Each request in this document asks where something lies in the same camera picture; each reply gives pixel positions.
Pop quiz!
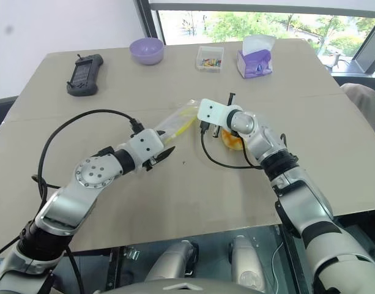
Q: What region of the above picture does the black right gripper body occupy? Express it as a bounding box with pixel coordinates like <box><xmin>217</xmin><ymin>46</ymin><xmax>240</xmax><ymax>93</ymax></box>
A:
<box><xmin>211</xmin><ymin>92</ymin><xmax>237</xmax><ymax>139</ymax></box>

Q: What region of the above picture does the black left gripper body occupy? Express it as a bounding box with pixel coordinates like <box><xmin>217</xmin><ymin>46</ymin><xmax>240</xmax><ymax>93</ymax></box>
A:
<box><xmin>141</xmin><ymin>152</ymin><xmax>162</xmax><ymax>172</ymax></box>

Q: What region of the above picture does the clear plastic zip bag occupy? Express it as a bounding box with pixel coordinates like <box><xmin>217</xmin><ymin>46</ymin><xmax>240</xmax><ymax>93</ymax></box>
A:
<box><xmin>153</xmin><ymin>98</ymin><xmax>204</xmax><ymax>145</ymax></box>

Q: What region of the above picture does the round orange snack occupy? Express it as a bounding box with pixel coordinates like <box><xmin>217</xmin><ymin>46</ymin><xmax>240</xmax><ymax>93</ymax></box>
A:
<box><xmin>221</xmin><ymin>128</ymin><xmax>245</xmax><ymax>151</ymax></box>

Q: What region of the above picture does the clear box with coloured bits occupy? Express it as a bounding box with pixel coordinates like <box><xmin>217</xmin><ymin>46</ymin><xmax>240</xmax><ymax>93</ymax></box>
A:
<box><xmin>195</xmin><ymin>45</ymin><xmax>225</xmax><ymax>74</ymax></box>

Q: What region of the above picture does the purple tissue box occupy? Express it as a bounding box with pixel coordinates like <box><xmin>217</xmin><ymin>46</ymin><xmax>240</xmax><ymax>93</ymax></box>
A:
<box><xmin>237</xmin><ymin>48</ymin><xmax>275</xmax><ymax>80</ymax></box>

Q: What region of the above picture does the purple plastic bowl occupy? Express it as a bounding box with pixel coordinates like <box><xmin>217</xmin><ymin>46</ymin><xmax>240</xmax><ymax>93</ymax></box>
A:
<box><xmin>128</xmin><ymin>37</ymin><xmax>165</xmax><ymax>66</ymax></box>

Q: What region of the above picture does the white tissue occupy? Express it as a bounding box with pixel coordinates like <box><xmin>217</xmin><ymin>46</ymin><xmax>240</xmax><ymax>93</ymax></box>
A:
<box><xmin>242</xmin><ymin>34</ymin><xmax>277</xmax><ymax>58</ymax></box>

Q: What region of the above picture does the black handheld controller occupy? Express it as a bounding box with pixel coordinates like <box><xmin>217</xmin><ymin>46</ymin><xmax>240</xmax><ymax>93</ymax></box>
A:
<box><xmin>66</xmin><ymin>53</ymin><xmax>105</xmax><ymax>97</ymax></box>

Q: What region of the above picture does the silver rounded robot leg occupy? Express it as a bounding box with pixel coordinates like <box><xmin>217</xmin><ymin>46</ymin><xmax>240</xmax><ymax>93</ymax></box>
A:
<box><xmin>229</xmin><ymin>235</ymin><xmax>267</xmax><ymax>293</ymax></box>
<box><xmin>144</xmin><ymin>239</ymin><xmax>201</xmax><ymax>283</ymax></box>

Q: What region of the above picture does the window with trees outside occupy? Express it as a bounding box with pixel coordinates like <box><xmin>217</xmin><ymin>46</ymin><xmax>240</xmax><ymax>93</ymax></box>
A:
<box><xmin>158</xmin><ymin>9</ymin><xmax>375</xmax><ymax>59</ymax></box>

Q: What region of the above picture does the grey robot torso front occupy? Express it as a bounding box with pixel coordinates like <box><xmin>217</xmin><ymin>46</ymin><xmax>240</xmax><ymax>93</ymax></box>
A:
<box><xmin>100</xmin><ymin>277</ymin><xmax>265</xmax><ymax>294</ymax></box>

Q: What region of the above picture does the small white windowsill object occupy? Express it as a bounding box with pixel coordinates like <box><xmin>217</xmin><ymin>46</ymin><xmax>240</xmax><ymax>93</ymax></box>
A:
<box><xmin>326</xmin><ymin>51</ymin><xmax>351</xmax><ymax>69</ymax></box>

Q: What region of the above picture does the beige chair back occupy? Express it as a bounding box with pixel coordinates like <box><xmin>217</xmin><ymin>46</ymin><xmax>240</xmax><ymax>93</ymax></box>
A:
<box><xmin>340</xmin><ymin>82</ymin><xmax>375</xmax><ymax>137</ymax></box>

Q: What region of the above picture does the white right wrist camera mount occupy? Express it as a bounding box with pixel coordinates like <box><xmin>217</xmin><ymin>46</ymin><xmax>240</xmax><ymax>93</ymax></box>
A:
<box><xmin>196</xmin><ymin>98</ymin><xmax>234</xmax><ymax>127</ymax></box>

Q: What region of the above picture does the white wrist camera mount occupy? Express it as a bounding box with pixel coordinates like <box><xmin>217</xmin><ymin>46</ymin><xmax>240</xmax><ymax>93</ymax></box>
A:
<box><xmin>127</xmin><ymin>128</ymin><xmax>165</xmax><ymax>168</ymax></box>
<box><xmin>196</xmin><ymin>98</ymin><xmax>234</xmax><ymax>127</ymax></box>

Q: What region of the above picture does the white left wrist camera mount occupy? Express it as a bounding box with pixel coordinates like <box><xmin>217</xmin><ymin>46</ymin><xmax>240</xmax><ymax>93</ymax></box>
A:
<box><xmin>127</xmin><ymin>128</ymin><xmax>165</xmax><ymax>168</ymax></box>

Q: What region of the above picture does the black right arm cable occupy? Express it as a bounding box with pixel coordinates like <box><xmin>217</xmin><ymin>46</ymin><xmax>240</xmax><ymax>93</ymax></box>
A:
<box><xmin>199</xmin><ymin>120</ymin><xmax>264</xmax><ymax>170</ymax></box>

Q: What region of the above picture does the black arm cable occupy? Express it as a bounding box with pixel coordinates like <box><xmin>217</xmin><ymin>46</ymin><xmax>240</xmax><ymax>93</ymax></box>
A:
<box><xmin>32</xmin><ymin>109</ymin><xmax>145</xmax><ymax>192</ymax></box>
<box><xmin>199</xmin><ymin>120</ymin><xmax>264</xmax><ymax>170</ymax></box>

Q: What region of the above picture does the small metal bracket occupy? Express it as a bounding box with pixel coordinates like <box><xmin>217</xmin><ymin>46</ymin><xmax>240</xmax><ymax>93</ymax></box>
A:
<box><xmin>125</xmin><ymin>247</ymin><xmax>141</xmax><ymax>261</ymax></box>

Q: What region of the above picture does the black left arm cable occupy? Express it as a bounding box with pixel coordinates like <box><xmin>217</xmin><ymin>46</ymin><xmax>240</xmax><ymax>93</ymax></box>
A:
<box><xmin>32</xmin><ymin>109</ymin><xmax>145</xmax><ymax>192</ymax></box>

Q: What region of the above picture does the thin white cable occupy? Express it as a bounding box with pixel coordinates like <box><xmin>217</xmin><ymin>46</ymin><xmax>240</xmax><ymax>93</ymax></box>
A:
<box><xmin>272</xmin><ymin>239</ymin><xmax>283</xmax><ymax>290</ymax></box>

